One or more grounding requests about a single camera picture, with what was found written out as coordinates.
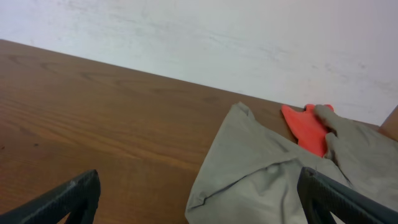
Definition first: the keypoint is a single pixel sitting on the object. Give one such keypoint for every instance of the red t-shirt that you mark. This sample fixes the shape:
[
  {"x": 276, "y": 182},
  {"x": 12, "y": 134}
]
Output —
[{"x": 307, "y": 128}]

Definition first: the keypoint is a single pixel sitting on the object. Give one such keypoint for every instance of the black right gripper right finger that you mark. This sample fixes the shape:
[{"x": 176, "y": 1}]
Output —
[{"x": 323, "y": 199}]

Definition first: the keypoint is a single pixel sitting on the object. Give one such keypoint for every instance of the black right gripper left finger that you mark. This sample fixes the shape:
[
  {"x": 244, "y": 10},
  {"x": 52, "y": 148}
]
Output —
[{"x": 76, "y": 200}]

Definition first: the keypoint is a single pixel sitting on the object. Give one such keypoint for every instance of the khaki shorts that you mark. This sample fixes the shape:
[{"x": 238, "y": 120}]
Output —
[{"x": 250, "y": 173}]

